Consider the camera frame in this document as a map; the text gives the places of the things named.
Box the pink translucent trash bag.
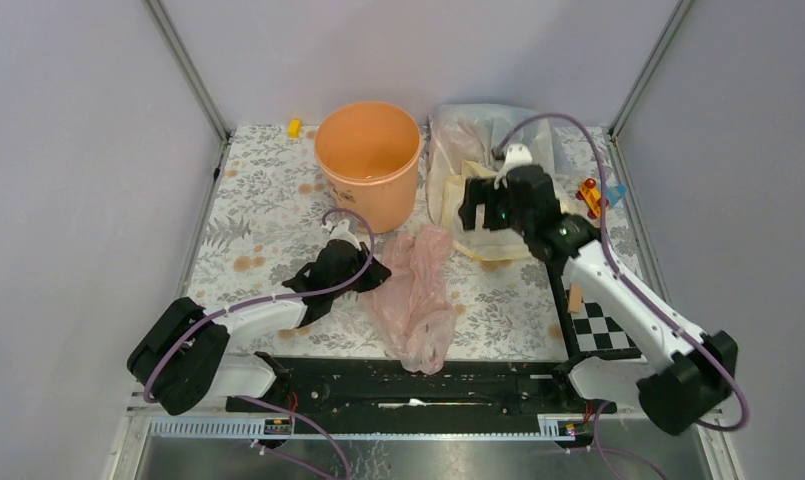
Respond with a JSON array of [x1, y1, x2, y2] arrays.
[[363, 225, 458, 375]]

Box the yellowish translucent trash bag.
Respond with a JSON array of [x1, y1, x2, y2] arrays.
[[439, 161, 568, 261]]

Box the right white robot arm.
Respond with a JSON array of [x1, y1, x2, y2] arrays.
[[458, 164, 742, 435]]

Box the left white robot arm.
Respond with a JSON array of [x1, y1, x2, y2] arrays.
[[126, 207, 401, 416]]

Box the orange plastic trash bin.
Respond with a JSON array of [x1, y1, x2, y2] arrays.
[[314, 101, 423, 233]]

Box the clear plastic bag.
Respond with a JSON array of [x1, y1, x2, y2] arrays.
[[425, 103, 574, 224]]

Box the orange toy car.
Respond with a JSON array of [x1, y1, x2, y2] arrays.
[[576, 178, 602, 220]]

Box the floral table mat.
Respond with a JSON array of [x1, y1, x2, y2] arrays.
[[170, 124, 667, 364]]

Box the blue toy piece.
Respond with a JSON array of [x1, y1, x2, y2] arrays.
[[605, 185, 628, 208]]

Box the small wooden block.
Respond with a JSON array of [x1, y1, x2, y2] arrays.
[[567, 283, 584, 314]]

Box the yellow toy block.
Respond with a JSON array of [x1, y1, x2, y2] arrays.
[[287, 118, 302, 139]]

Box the black white checkerboard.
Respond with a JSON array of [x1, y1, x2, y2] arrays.
[[547, 269, 642, 360]]

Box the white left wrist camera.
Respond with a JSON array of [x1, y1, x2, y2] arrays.
[[323, 219, 360, 250]]

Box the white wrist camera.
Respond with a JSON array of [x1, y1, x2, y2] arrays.
[[493, 143, 533, 190], [323, 219, 360, 250]]

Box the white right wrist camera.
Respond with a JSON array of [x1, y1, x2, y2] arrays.
[[493, 143, 533, 190]]

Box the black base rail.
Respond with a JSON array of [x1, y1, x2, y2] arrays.
[[254, 352, 603, 435]]

